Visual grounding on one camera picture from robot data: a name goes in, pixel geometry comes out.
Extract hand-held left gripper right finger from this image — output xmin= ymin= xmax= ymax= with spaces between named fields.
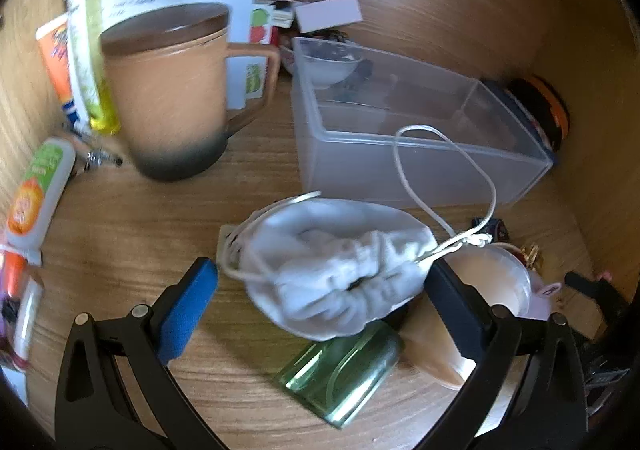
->
xmin=424 ymin=260 xmax=588 ymax=450

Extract green glass bottle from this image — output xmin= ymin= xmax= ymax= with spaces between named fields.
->
xmin=277 ymin=320 xmax=403 ymax=428

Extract clear plastic storage box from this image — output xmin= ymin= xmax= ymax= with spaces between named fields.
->
xmin=291 ymin=36 xmax=555 ymax=208

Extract yellow green packet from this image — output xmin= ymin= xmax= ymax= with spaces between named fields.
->
xmin=67 ymin=0 xmax=121 ymax=136

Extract metal pen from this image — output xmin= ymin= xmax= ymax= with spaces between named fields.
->
xmin=60 ymin=123 xmax=123 ymax=171

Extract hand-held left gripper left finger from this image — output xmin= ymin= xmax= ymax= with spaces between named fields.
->
xmin=54 ymin=256 xmax=236 ymax=450

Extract blue pouch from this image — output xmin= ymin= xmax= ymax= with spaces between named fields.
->
xmin=482 ymin=79 xmax=556 ymax=166

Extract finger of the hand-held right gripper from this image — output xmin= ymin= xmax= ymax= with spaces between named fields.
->
xmin=565 ymin=271 xmax=626 ymax=303

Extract small blue box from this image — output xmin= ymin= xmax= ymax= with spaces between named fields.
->
xmin=472 ymin=216 xmax=508 ymax=243

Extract cream plastic tub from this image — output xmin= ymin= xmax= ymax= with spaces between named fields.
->
xmin=405 ymin=247 xmax=532 ymax=391

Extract white tube orange label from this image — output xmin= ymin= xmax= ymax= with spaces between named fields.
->
xmin=6 ymin=137 xmax=77 ymax=251

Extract white drawstring pouch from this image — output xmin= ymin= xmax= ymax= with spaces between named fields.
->
xmin=218 ymin=125 xmax=501 ymax=343

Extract orange capped stick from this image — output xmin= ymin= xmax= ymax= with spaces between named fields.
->
xmin=0 ymin=250 xmax=26 ymax=303

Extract orange black round case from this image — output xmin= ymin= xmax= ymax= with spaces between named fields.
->
xmin=505 ymin=75 xmax=571 ymax=151

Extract white tube purple label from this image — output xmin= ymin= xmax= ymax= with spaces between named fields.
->
xmin=0 ymin=275 xmax=46 ymax=371

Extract dark keychain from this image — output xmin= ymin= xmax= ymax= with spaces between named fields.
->
xmin=307 ymin=29 xmax=353 ymax=45

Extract wooden desktop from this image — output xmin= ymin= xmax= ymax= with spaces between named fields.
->
xmin=10 ymin=0 xmax=596 ymax=450

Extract brown lidded mug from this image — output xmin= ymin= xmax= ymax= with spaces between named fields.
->
xmin=100 ymin=3 xmax=281 ymax=182

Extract small white box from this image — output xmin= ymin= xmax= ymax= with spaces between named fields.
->
xmin=294 ymin=0 xmax=363 ymax=34

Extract small clear bowl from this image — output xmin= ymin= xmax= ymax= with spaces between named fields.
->
xmin=280 ymin=38 xmax=366 ymax=88

